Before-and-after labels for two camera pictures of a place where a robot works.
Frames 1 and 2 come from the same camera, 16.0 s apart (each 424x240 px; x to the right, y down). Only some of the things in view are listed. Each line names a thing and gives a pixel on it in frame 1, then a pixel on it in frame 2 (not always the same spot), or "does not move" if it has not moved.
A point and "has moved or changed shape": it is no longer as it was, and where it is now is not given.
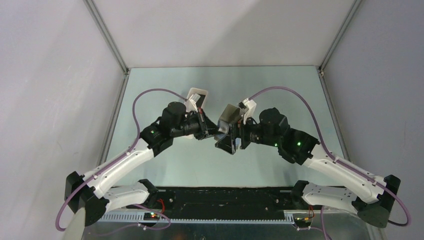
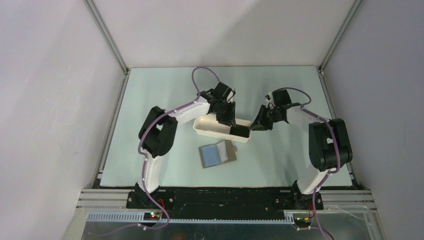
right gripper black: [227, 143] to [259, 123]
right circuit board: [306, 220] does not move
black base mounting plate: [223, 202] does not move
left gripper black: [206, 127] to [229, 119]
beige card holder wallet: [230, 114] has moved or changed shape
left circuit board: [151, 216] does not move
